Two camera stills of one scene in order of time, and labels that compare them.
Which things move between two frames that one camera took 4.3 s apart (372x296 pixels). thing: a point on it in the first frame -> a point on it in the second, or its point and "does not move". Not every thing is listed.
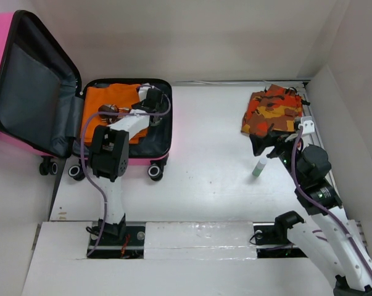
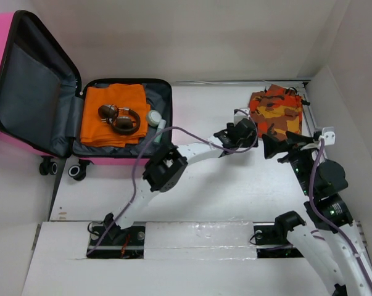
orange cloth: x=123 y=95 does not move
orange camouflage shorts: x=276 y=108 does not move
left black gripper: x=161 y=109 -> x=248 y=139
